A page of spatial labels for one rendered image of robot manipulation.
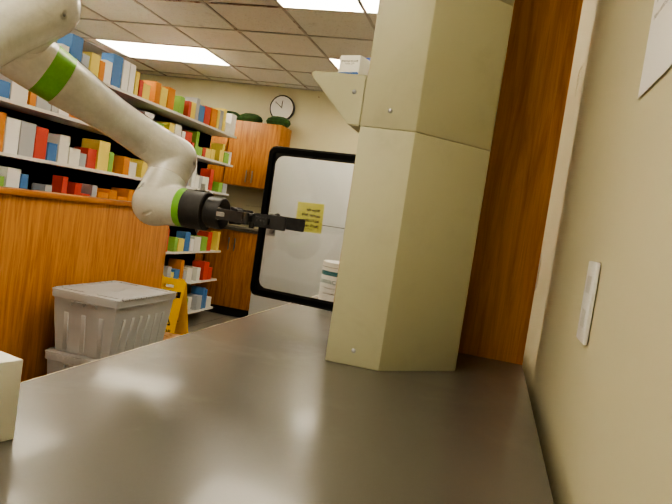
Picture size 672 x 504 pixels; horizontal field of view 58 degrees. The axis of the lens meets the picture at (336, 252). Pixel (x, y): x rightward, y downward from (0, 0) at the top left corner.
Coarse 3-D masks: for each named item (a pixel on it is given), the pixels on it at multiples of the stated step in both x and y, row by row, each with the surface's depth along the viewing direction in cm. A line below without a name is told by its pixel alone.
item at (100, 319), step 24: (72, 288) 325; (96, 288) 336; (120, 288) 348; (144, 288) 360; (72, 312) 316; (96, 312) 312; (120, 312) 313; (144, 312) 336; (168, 312) 362; (72, 336) 318; (96, 336) 314; (120, 336) 318; (144, 336) 342
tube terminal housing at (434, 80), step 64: (384, 0) 119; (448, 0) 118; (384, 64) 119; (448, 64) 120; (384, 128) 119; (448, 128) 122; (384, 192) 119; (448, 192) 124; (384, 256) 119; (448, 256) 126; (384, 320) 120; (448, 320) 128
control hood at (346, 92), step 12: (312, 72) 123; (324, 72) 122; (324, 84) 122; (336, 84) 121; (348, 84) 121; (360, 84) 120; (336, 96) 121; (348, 96) 121; (360, 96) 120; (336, 108) 122; (348, 108) 121; (360, 108) 120; (348, 120) 121; (360, 120) 121
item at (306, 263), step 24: (288, 168) 160; (312, 168) 157; (336, 168) 155; (288, 192) 160; (312, 192) 157; (336, 192) 155; (288, 216) 160; (312, 216) 157; (336, 216) 155; (288, 240) 160; (312, 240) 157; (336, 240) 155; (264, 264) 162; (288, 264) 160; (312, 264) 157; (336, 264) 155; (288, 288) 160; (312, 288) 157
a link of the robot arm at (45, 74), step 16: (48, 48) 126; (16, 64) 123; (32, 64) 124; (48, 64) 126; (64, 64) 128; (16, 80) 127; (32, 80) 126; (48, 80) 127; (64, 80) 129; (48, 96) 130
